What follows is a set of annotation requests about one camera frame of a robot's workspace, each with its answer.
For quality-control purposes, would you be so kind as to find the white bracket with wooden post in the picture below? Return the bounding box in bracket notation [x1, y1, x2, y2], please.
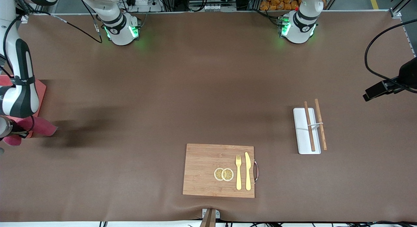
[201, 208, 221, 227]

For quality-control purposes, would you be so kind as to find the bamboo cutting board metal handle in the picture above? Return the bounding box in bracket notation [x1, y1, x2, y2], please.
[182, 143, 259, 199]

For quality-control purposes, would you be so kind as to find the red microfibre cloth grey trim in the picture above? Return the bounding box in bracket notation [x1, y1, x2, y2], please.
[3, 116, 58, 146]

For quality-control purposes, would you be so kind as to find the orange snack packets pile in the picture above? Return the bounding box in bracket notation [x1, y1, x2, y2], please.
[260, 0, 326, 11]

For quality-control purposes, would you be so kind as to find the pink plastic bin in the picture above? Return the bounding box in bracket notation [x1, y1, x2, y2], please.
[0, 75, 47, 138]

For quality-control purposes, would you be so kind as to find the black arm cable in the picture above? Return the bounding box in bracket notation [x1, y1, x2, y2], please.
[3, 0, 103, 78]
[364, 18, 417, 91]

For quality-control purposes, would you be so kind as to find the aluminium frame profile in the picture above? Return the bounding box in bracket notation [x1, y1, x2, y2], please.
[389, 0, 417, 56]

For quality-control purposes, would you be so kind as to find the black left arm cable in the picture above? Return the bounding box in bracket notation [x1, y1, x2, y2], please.
[364, 18, 417, 91]

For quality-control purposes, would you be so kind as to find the white rack tray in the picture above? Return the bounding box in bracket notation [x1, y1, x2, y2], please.
[293, 107, 322, 155]

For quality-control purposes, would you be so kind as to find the brown wooden rod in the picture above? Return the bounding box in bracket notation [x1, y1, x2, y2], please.
[314, 99, 327, 151]
[304, 101, 316, 152]

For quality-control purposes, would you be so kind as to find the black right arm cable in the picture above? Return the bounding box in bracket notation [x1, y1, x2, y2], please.
[3, 0, 103, 78]

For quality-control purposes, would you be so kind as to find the yellow plastic knife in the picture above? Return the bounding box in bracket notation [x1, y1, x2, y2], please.
[245, 152, 252, 191]

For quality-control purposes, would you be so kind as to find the yellow plastic fork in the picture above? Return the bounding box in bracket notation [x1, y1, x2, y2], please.
[235, 155, 242, 191]

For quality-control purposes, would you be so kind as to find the white power strip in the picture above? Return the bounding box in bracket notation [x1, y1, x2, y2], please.
[129, 0, 163, 12]

